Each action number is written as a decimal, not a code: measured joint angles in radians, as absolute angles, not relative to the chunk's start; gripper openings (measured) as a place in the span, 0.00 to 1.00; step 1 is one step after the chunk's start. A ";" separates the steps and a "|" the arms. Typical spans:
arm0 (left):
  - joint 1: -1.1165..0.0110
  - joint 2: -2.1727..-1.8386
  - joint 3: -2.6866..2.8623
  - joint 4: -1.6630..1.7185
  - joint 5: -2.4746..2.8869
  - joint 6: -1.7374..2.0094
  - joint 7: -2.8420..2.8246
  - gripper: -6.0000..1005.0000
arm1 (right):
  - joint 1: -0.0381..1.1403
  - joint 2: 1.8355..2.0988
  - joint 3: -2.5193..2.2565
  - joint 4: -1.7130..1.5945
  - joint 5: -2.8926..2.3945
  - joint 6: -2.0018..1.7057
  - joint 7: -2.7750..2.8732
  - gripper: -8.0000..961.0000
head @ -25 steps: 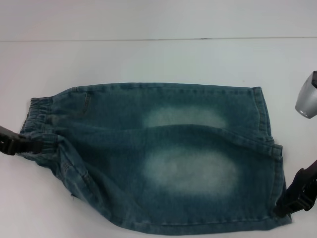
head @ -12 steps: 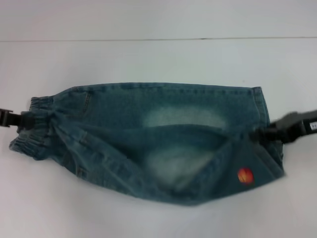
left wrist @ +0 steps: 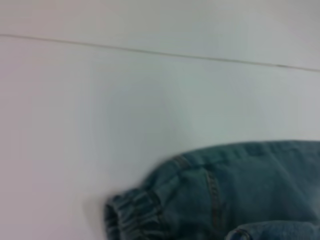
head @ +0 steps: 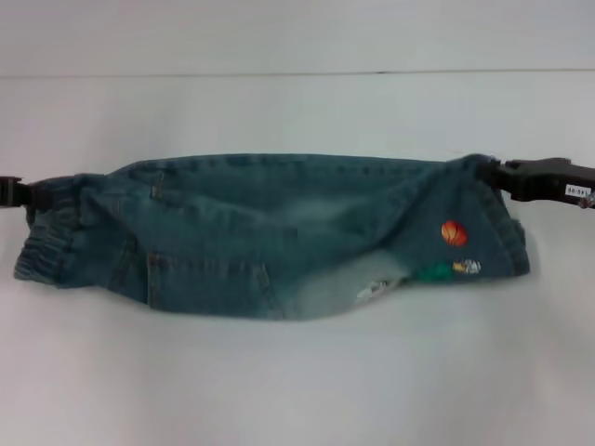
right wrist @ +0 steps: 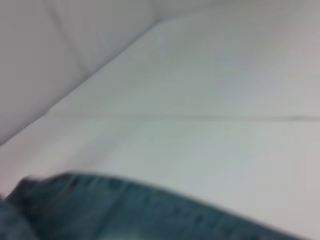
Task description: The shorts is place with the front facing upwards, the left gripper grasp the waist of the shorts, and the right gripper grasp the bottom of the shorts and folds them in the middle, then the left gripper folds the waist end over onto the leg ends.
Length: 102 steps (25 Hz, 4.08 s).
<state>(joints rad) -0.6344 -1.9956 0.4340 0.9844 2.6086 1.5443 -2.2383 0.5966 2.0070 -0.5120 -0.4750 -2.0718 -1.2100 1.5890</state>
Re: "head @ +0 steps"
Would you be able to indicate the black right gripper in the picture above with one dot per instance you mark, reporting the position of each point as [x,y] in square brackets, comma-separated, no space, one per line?
[544,181]

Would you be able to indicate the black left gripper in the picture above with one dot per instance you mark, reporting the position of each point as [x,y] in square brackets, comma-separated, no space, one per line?
[9,190]

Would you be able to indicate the blue denim shorts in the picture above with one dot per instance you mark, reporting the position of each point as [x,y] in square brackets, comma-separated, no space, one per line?
[260,232]

